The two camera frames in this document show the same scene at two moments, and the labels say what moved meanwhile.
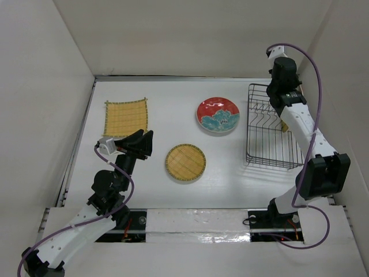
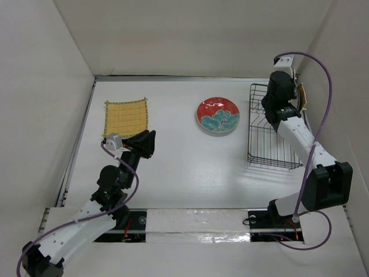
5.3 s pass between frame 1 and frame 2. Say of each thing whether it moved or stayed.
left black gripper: stayed
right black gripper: moved
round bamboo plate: moved
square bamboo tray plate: stayed
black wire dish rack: stayed
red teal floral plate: stayed
